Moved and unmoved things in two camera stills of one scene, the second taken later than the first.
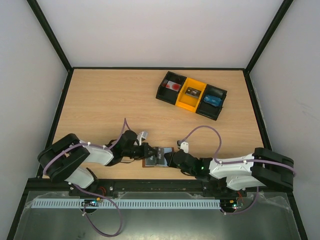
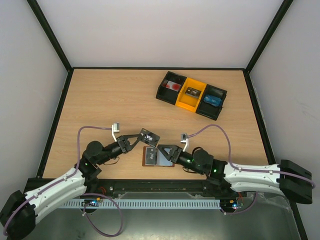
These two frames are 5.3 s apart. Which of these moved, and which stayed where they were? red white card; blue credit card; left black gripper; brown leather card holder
Moved: left black gripper
Stayed: red white card; brown leather card holder; blue credit card
